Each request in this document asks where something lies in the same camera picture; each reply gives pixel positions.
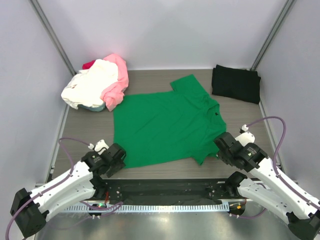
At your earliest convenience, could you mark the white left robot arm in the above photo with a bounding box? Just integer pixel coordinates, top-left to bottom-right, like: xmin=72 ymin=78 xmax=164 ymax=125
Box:
xmin=5 ymin=139 xmax=127 ymax=239

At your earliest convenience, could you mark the aluminium frame post left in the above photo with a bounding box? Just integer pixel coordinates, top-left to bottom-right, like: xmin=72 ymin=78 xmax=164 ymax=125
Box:
xmin=28 ymin=0 xmax=76 ymax=76

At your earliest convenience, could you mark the folded black t-shirt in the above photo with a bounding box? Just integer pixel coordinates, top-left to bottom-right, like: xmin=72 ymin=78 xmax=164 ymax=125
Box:
xmin=211 ymin=65 xmax=261 ymax=104

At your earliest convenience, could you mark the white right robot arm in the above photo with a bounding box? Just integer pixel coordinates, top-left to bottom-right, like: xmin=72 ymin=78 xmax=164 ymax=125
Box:
xmin=214 ymin=131 xmax=320 ymax=240

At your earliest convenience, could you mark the red t-shirt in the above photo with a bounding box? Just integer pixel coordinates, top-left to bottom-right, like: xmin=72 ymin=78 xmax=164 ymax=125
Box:
xmin=82 ymin=60 xmax=95 ymax=70

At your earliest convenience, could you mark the white t-shirt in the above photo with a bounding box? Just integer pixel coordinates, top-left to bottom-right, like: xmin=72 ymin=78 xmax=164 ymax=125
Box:
xmin=61 ymin=59 xmax=119 ymax=109

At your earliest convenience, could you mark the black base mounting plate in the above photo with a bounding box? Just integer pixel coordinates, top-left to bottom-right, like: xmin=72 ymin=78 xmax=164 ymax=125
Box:
xmin=103 ymin=178 xmax=236 ymax=205

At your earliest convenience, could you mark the aluminium frame post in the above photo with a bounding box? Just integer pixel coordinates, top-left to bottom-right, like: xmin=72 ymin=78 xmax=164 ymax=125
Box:
xmin=249 ymin=0 xmax=297 ymax=71
xmin=28 ymin=0 xmax=76 ymax=76

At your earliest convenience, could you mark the green t-shirt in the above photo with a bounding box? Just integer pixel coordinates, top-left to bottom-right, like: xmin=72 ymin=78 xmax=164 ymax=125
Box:
xmin=113 ymin=74 xmax=227 ymax=168

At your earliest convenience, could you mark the slotted cable duct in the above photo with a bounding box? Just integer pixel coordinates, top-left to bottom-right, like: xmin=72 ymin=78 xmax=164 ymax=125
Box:
xmin=62 ymin=202 xmax=230 ymax=214

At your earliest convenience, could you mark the aluminium frame post right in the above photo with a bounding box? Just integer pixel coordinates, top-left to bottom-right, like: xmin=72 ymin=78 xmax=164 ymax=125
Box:
xmin=249 ymin=0 xmax=297 ymax=71

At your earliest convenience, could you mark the pink t-shirt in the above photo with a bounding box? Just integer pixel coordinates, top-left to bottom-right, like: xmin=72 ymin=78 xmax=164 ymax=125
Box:
xmin=100 ymin=53 xmax=129 ymax=112

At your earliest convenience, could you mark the light blue t-shirt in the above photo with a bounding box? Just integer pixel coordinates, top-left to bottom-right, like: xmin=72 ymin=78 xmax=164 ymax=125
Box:
xmin=78 ymin=104 xmax=106 ymax=112

